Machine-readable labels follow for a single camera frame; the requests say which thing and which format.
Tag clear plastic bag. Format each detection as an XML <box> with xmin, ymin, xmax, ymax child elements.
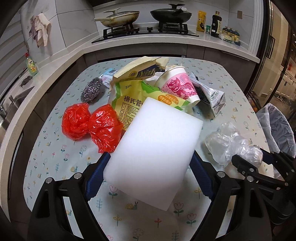
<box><xmin>205</xmin><ymin>122</ymin><xmax>263</xmax><ymax>168</ymax></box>

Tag white foam block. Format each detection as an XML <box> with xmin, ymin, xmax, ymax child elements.
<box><xmin>103</xmin><ymin>97</ymin><xmax>203</xmax><ymax>211</ymax></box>

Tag yellow green noodle package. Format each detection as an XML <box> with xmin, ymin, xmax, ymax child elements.
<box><xmin>108</xmin><ymin>80</ymin><xmax>200</xmax><ymax>131</ymax></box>

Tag pink lion paper cup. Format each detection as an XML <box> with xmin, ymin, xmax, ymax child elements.
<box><xmin>155</xmin><ymin>66</ymin><xmax>200</xmax><ymax>106</ymax></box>

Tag cream dried fruit snack bag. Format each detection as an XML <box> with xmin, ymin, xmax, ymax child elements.
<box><xmin>110</xmin><ymin>56</ymin><xmax>169</xmax><ymax>90</ymax></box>

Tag trash bin with liner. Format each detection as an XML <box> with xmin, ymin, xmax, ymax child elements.
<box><xmin>256</xmin><ymin>103</ymin><xmax>295</xmax><ymax>158</ymax></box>

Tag floral tablecloth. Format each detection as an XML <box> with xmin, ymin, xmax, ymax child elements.
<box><xmin>23</xmin><ymin>57</ymin><xmax>268</xmax><ymax>240</ymax></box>

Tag red plastic bag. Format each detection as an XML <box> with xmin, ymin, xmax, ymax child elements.
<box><xmin>61</xmin><ymin>103</ymin><xmax>123</xmax><ymax>153</ymax></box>

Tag crushed grey milk carton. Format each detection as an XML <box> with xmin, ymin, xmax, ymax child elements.
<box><xmin>189</xmin><ymin>72</ymin><xmax>226</xmax><ymax>117</ymax></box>

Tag steel wool scrubber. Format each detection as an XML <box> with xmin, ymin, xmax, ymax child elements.
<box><xmin>80</xmin><ymin>77</ymin><xmax>103</xmax><ymax>103</ymax></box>

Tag blue pink wipes packet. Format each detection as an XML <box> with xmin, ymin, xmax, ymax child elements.
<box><xmin>99</xmin><ymin>68</ymin><xmax>117</xmax><ymax>88</ymax></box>

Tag steel sink faucet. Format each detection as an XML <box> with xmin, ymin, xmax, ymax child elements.
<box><xmin>1</xmin><ymin>96</ymin><xmax>24</xmax><ymax>130</ymax></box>

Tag dark scrubber on counter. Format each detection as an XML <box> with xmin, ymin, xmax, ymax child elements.
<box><xmin>20</xmin><ymin>76</ymin><xmax>33</xmax><ymax>87</ymax></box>

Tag green dish soap bottle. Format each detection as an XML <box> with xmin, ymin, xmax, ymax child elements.
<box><xmin>25</xmin><ymin>52</ymin><xmax>38</xmax><ymax>76</ymax></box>

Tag green lidded spice jar set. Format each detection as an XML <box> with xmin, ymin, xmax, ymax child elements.
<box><xmin>219</xmin><ymin>27</ymin><xmax>241</xmax><ymax>46</ymax></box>

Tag small green jar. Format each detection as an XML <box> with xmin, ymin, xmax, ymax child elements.
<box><xmin>206</xmin><ymin>25</ymin><xmax>211</xmax><ymax>34</ymax></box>

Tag black gas stove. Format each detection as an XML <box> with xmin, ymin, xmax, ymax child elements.
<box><xmin>91</xmin><ymin>22</ymin><xmax>199</xmax><ymax>44</ymax></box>

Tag dark soy sauce bottle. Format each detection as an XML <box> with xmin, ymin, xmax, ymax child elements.
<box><xmin>211</xmin><ymin>11</ymin><xmax>222</xmax><ymax>38</ymax></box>

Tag yellow seasoning bag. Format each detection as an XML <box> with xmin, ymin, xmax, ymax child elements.
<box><xmin>197</xmin><ymin>11</ymin><xmax>206</xmax><ymax>32</ymax></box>

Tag black wok with lid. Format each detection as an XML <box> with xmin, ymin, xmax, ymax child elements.
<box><xmin>151</xmin><ymin>4</ymin><xmax>192</xmax><ymax>24</ymax></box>

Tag hanging dish cloths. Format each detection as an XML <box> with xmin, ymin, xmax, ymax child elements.
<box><xmin>29</xmin><ymin>13</ymin><xmax>51</xmax><ymax>48</ymax></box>

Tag cream frying pan with lid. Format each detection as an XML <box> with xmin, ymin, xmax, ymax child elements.
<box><xmin>94</xmin><ymin>8</ymin><xmax>139</xmax><ymax>28</ymax></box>

